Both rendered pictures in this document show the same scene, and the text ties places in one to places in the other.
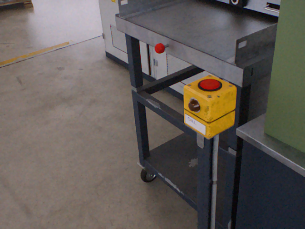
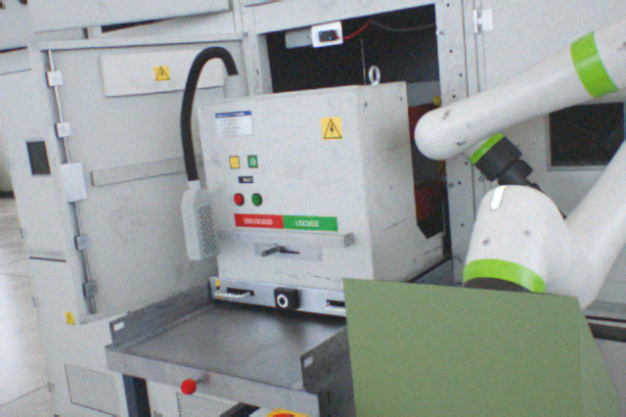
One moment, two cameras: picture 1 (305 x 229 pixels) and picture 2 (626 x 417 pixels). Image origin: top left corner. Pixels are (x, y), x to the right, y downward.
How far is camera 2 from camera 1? 35 cm
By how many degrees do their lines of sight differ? 29
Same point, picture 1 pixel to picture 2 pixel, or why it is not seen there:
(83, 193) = not seen: outside the picture
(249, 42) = (317, 356)
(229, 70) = (297, 399)
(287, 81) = (376, 398)
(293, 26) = (365, 330)
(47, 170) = not seen: outside the picture
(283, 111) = not seen: outside the picture
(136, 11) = (138, 336)
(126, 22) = (126, 356)
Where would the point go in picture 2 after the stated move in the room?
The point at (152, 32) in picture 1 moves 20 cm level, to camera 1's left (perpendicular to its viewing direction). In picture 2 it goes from (172, 364) to (74, 388)
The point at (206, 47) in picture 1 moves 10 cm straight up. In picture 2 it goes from (259, 373) to (252, 325)
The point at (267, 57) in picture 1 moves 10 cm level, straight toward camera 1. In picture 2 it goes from (344, 374) to (346, 397)
